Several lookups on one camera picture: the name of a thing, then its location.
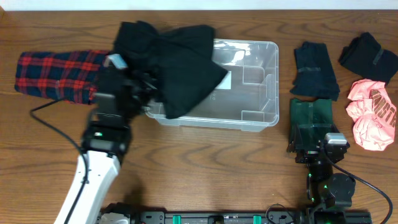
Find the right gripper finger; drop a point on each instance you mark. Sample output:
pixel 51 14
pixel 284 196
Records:
pixel 334 129
pixel 295 142

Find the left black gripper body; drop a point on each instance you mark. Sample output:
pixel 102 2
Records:
pixel 137 93

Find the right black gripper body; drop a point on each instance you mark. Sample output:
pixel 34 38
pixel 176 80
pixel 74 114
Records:
pixel 308 154

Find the dark green garment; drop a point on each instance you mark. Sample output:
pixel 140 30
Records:
pixel 313 118

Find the pink shirt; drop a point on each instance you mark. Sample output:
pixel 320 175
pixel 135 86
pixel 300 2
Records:
pixel 373 113

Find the dark navy garment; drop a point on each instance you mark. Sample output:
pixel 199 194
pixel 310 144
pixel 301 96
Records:
pixel 315 74

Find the black shirt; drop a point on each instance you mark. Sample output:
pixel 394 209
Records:
pixel 179 60

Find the red navy plaid shirt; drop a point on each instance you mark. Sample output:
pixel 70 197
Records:
pixel 67 75

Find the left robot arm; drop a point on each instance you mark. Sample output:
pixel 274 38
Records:
pixel 104 143

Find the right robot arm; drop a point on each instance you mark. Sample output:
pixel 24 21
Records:
pixel 328 191

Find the clear plastic storage bin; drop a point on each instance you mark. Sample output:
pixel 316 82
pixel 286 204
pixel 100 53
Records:
pixel 252 103

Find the black folded garment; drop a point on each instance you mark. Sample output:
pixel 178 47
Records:
pixel 366 57

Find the white label in bin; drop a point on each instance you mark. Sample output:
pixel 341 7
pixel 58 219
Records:
pixel 225 84

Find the black mounting rail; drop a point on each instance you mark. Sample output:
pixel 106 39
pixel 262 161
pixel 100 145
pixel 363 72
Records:
pixel 235 218

